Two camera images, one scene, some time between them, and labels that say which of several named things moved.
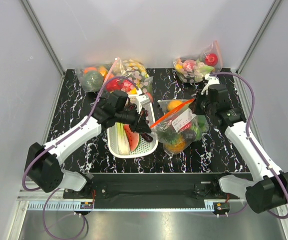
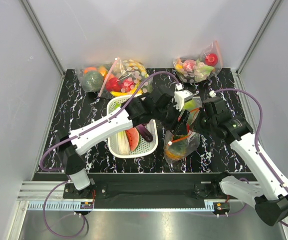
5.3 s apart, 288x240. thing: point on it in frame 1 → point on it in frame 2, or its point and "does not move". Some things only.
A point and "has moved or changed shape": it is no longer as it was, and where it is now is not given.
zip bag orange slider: [178, 126] has moved or changed shape
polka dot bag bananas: [133, 70] does not move
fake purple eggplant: [146, 137] does not move
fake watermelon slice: [134, 138] does not move
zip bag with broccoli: [92, 77] does not move
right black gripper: [197, 110] → [195, 125]
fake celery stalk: [123, 141] does not move
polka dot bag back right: [193, 69] does not move
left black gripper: [140, 124] → [177, 112]
